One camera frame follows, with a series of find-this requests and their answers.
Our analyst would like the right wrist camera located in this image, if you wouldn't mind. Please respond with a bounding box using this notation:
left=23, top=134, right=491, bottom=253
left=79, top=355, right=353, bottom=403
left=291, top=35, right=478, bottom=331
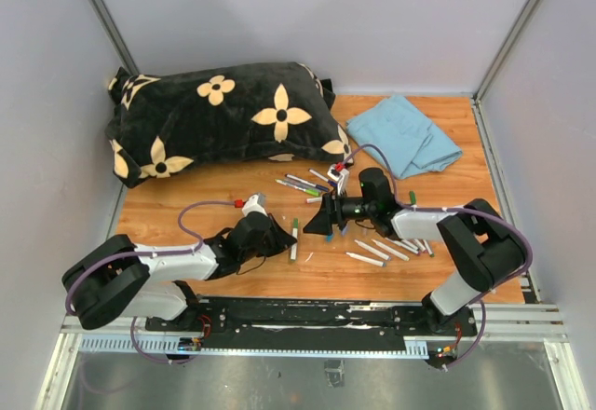
left=327, top=163, right=350, bottom=196

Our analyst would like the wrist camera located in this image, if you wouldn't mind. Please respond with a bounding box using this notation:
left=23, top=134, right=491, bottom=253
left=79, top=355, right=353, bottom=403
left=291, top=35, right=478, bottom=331
left=241, top=193, right=267, bottom=217
left=327, top=163, right=350, bottom=196

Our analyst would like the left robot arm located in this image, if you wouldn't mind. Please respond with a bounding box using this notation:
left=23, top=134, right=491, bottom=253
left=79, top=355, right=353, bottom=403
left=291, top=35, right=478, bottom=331
left=61, top=212, right=297, bottom=332

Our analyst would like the purple cap marker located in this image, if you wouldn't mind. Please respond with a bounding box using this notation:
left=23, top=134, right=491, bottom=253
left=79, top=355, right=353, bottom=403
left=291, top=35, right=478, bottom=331
left=386, top=238, right=420, bottom=255

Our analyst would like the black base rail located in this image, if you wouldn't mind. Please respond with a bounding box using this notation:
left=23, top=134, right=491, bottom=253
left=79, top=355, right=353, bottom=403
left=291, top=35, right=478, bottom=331
left=144, top=296, right=477, bottom=351

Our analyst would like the navy cap marker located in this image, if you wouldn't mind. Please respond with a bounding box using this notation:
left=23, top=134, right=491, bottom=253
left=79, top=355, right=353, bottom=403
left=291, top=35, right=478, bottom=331
left=285, top=174, right=330, bottom=192

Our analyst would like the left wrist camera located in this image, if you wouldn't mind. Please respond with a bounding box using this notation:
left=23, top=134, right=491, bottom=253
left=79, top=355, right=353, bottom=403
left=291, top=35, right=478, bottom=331
left=241, top=193, right=267, bottom=217

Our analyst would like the black floral pillow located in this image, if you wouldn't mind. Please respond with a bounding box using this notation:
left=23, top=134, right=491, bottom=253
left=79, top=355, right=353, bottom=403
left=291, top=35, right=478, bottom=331
left=105, top=61, right=352, bottom=188

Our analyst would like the light blue folded cloth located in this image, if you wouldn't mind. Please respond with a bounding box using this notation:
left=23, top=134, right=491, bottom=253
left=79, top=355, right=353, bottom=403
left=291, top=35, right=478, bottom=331
left=347, top=96, right=463, bottom=180

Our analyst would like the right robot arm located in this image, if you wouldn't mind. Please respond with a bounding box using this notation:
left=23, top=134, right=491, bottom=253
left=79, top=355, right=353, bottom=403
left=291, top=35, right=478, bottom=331
left=304, top=168, right=533, bottom=335

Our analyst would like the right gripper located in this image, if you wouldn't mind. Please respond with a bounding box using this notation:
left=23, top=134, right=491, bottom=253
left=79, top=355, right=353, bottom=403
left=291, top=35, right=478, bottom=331
left=304, top=186, right=376, bottom=237

